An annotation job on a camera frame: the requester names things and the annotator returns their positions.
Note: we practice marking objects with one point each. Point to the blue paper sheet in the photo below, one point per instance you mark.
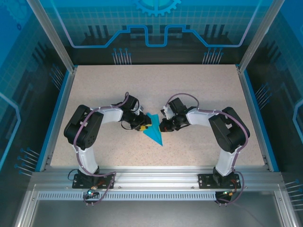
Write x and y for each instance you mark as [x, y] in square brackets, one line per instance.
[156, 136]

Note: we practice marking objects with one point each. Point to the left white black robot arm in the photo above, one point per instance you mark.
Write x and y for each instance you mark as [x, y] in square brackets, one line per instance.
[82, 127]

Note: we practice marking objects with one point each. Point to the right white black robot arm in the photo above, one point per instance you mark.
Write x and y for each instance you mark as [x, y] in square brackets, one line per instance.
[227, 132]

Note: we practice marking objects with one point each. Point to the blue trim strip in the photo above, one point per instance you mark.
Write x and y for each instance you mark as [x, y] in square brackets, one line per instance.
[62, 94]

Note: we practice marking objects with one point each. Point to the connector board with green light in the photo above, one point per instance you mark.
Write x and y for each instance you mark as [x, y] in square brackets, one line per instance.
[229, 193]
[91, 192]

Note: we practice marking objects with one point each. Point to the blue gear print panel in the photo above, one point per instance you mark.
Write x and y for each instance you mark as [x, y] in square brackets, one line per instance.
[154, 23]

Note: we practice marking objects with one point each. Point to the blue circuit print panel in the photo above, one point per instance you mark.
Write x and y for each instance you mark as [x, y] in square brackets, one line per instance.
[284, 82]
[19, 82]

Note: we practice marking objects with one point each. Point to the wide aluminium frame beam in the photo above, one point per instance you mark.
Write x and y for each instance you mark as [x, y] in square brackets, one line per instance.
[154, 177]

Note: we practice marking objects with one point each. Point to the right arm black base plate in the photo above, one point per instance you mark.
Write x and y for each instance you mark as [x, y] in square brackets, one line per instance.
[204, 182]

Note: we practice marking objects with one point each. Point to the aluminium side rail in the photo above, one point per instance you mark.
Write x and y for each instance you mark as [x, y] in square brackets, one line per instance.
[67, 94]
[246, 94]

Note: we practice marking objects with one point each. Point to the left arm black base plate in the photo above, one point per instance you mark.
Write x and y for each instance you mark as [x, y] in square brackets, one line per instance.
[79, 184]

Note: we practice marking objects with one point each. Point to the aluminium frame post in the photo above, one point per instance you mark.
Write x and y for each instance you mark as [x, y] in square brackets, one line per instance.
[56, 40]
[260, 35]

